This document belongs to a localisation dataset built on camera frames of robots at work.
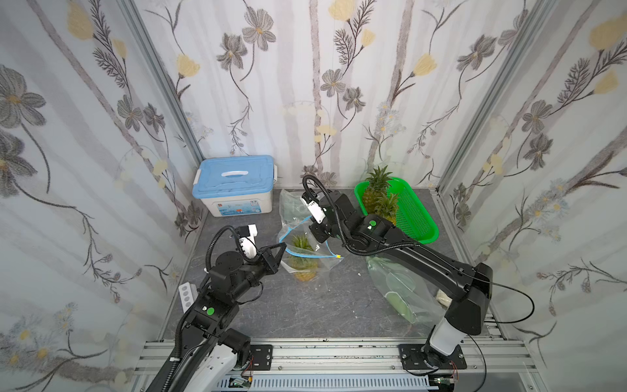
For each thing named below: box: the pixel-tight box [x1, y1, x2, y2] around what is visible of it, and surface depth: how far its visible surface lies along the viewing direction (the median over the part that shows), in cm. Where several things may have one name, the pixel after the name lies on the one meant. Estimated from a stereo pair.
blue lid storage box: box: [191, 155, 278, 218], surface depth 104 cm
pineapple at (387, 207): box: [373, 192, 399, 226], surface depth 92 cm
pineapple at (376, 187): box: [362, 164, 393, 214], surface depth 100 cm
